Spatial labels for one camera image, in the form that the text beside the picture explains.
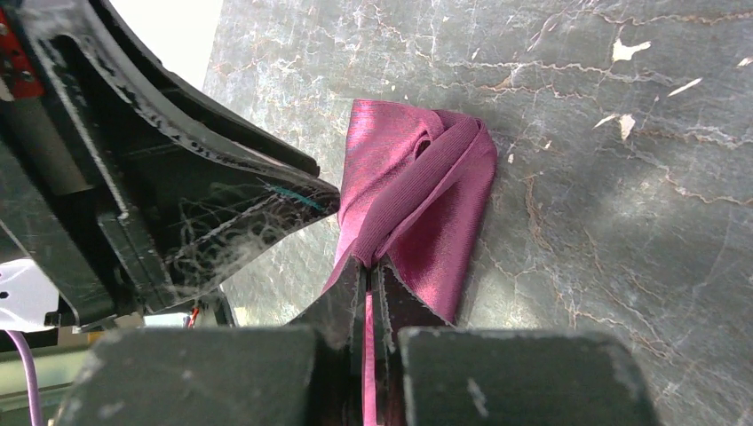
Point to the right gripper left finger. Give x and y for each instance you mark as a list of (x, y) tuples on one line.
[(306, 372)]

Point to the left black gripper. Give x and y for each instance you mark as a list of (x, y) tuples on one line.
[(70, 112)]

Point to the purple cloth napkin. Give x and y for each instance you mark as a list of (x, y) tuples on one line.
[(415, 187)]

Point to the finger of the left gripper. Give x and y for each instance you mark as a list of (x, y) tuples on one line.
[(209, 205)]

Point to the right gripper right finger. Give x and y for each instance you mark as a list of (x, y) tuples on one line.
[(430, 373)]

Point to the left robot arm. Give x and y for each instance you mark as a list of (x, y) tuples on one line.
[(23, 294)]

